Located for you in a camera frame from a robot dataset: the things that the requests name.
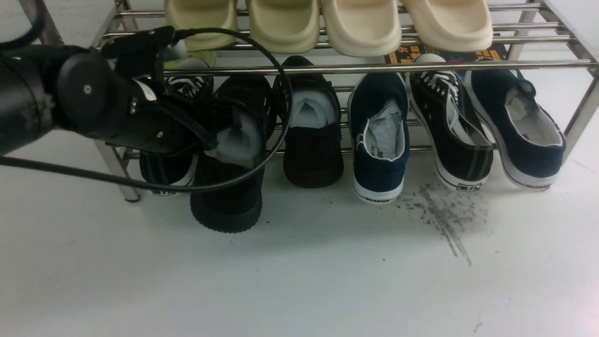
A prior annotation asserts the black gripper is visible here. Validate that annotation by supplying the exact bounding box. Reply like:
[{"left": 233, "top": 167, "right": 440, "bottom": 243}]
[{"left": 105, "top": 77, "right": 218, "bottom": 156}]

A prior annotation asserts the black mesh sneaker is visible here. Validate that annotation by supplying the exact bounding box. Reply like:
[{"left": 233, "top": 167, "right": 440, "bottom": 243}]
[
  {"left": 190, "top": 74, "right": 274, "bottom": 233},
  {"left": 272, "top": 73, "right": 344, "bottom": 189}
]

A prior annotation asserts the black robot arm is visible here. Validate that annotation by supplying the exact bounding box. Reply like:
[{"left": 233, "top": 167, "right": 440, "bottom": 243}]
[{"left": 0, "top": 44, "right": 218, "bottom": 155}]

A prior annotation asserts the stainless steel shoe rack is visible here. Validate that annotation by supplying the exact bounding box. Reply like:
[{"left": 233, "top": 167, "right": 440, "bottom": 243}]
[{"left": 19, "top": 0, "right": 599, "bottom": 203}]

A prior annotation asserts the black canvas sneaker left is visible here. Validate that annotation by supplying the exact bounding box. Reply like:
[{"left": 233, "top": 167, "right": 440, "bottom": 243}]
[{"left": 139, "top": 75, "right": 214, "bottom": 186}]

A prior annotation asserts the black canvas sneaker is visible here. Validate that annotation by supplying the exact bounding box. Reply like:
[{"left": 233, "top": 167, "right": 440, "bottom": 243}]
[
  {"left": 139, "top": 75, "right": 214, "bottom": 186},
  {"left": 406, "top": 70, "right": 494, "bottom": 192}
]

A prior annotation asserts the navy Warrior sneaker left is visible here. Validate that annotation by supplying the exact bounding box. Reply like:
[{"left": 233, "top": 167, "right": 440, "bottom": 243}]
[{"left": 347, "top": 72, "right": 410, "bottom": 205}]

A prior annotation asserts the navy warrior sneaker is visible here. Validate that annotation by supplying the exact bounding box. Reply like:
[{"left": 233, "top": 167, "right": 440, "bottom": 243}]
[
  {"left": 463, "top": 68, "right": 566, "bottom": 192},
  {"left": 347, "top": 72, "right": 410, "bottom": 205}
]

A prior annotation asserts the cream foam slipper left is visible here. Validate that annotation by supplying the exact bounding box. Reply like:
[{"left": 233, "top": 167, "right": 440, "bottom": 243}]
[{"left": 320, "top": 0, "right": 402, "bottom": 57}]

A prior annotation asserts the cream foam slipper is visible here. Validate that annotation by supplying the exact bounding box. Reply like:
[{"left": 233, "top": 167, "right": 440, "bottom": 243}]
[
  {"left": 320, "top": 0, "right": 402, "bottom": 57},
  {"left": 401, "top": 0, "right": 493, "bottom": 52}
]

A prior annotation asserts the dark colourful book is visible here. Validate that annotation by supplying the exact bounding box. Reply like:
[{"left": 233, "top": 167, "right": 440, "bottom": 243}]
[{"left": 384, "top": 44, "right": 508, "bottom": 65}]

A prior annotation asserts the cream foam slipper right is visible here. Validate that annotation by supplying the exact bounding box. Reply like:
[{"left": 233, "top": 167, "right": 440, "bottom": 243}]
[{"left": 401, "top": 0, "right": 493, "bottom": 52}]

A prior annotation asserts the black canvas sneaker right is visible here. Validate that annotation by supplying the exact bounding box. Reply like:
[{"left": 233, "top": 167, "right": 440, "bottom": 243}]
[{"left": 406, "top": 70, "right": 494, "bottom": 192}]

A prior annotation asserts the navy Warrior sneaker right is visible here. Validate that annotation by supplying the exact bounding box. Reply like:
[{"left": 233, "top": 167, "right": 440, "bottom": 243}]
[{"left": 463, "top": 68, "right": 566, "bottom": 192}]

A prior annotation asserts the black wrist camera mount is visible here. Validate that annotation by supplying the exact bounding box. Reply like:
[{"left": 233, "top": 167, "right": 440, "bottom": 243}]
[{"left": 101, "top": 26, "right": 188, "bottom": 81}]

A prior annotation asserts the black cable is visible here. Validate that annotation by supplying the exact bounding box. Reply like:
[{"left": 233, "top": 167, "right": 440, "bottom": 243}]
[{"left": 0, "top": 27, "right": 294, "bottom": 194}]

